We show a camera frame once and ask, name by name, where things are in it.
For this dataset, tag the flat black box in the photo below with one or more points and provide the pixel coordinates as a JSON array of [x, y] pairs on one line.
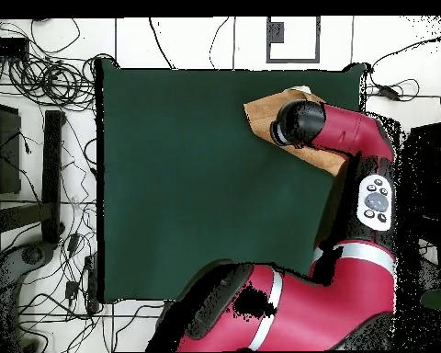
[[7, 47]]

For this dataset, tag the black power strip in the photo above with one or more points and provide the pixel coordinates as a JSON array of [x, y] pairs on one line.
[[92, 279]]

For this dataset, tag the small black power adapter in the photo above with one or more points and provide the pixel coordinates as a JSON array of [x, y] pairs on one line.
[[72, 289]]

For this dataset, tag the long black bar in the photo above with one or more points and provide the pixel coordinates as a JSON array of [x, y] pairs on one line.
[[52, 176]]

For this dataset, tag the dark grey square frame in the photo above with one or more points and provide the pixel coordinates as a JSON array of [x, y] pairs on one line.
[[275, 33]]

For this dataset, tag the large black case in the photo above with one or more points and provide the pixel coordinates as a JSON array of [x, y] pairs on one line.
[[424, 169]]

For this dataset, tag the dark green table cloth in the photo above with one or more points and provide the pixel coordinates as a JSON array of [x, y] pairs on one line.
[[205, 184]]

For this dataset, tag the black inline power adapter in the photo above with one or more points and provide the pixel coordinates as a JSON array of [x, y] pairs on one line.
[[388, 92]]

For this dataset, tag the black monitor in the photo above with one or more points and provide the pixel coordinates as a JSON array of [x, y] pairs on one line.
[[3, 147]]

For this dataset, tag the tan terry towel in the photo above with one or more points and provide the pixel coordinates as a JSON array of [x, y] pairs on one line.
[[261, 114]]

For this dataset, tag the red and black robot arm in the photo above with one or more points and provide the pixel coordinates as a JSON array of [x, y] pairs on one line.
[[316, 312]]

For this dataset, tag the grey chair base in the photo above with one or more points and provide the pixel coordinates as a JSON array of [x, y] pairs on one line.
[[11, 264]]

